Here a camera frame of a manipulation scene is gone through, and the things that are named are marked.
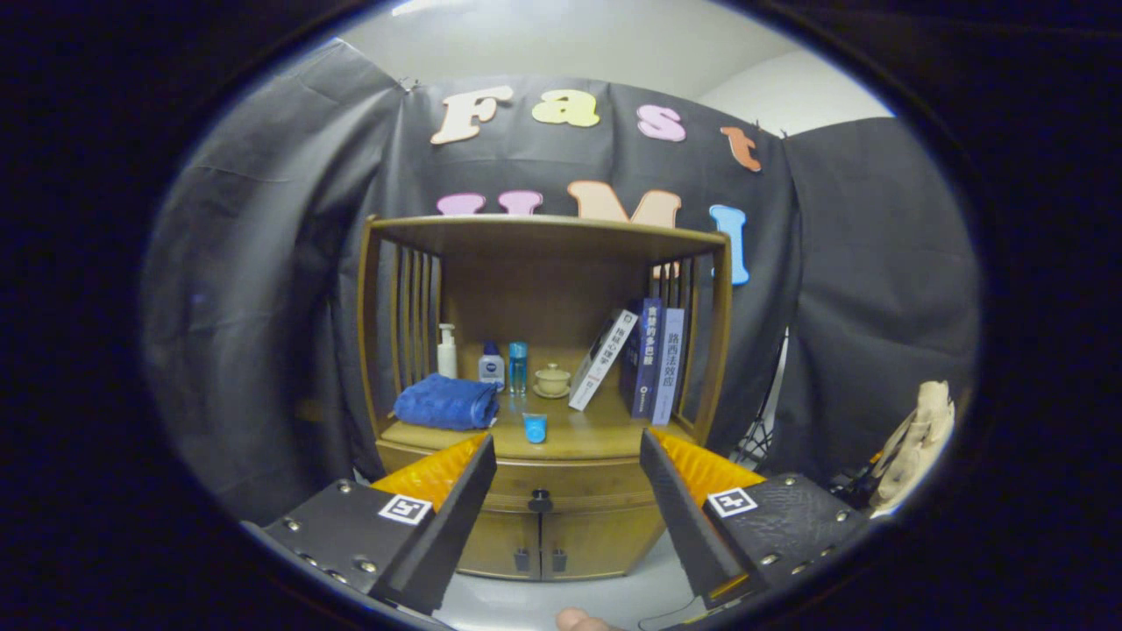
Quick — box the beige lidded teacup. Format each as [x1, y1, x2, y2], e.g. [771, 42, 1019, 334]
[533, 363, 572, 400]

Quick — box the white book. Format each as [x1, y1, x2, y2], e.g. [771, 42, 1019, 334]
[568, 308, 639, 412]

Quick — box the pale blue book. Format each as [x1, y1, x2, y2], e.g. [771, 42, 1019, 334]
[650, 308, 685, 427]

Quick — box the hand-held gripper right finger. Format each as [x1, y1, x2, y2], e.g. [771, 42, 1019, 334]
[638, 427, 870, 612]

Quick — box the black backdrop cloth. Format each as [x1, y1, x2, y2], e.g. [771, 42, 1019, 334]
[140, 37, 981, 527]

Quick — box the wooden countertop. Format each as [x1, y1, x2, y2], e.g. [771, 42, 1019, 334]
[379, 393, 698, 461]

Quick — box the white bottle blue cap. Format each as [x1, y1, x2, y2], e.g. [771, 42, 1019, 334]
[478, 341, 507, 391]

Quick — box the dark blue book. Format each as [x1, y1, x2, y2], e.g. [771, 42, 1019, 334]
[619, 297, 664, 420]

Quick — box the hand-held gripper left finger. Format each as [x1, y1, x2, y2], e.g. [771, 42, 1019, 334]
[244, 432, 498, 616]

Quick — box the wooden cabinet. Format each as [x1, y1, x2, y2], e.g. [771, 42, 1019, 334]
[356, 215, 734, 582]

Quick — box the wooden cabinet door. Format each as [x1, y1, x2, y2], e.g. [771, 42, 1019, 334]
[538, 508, 665, 581]
[456, 511, 543, 581]

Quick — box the blue folded towel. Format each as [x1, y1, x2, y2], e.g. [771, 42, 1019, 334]
[393, 373, 501, 431]

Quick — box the black tripod stand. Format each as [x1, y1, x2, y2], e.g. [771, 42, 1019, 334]
[732, 329, 790, 470]

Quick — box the wooden drawer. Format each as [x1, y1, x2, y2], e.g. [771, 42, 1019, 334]
[375, 438, 702, 515]

